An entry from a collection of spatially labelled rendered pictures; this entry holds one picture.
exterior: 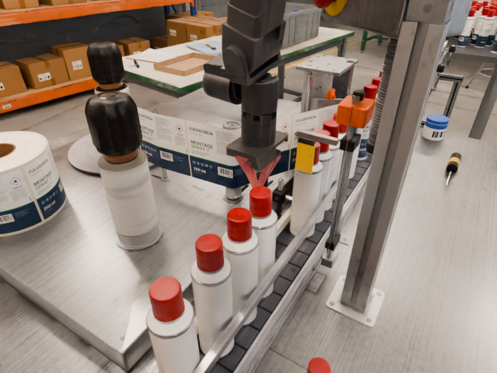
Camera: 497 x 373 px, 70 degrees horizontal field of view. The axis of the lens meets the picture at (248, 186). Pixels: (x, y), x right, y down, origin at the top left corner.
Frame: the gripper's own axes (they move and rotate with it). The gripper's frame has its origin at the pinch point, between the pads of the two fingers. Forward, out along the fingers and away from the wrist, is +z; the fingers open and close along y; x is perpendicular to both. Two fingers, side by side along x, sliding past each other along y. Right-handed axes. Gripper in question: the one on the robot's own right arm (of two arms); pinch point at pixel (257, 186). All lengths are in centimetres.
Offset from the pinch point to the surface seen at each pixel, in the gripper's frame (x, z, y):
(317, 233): 9.6, 13.5, -9.2
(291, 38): -87, 14, -192
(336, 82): -2.6, -7.0, -44.9
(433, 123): 21, 11, -80
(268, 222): 8.4, -2.6, 10.8
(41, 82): -342, 77, -147
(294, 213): 5.5, 7.7, -5.7
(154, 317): 6.1, -2.8, 31.5
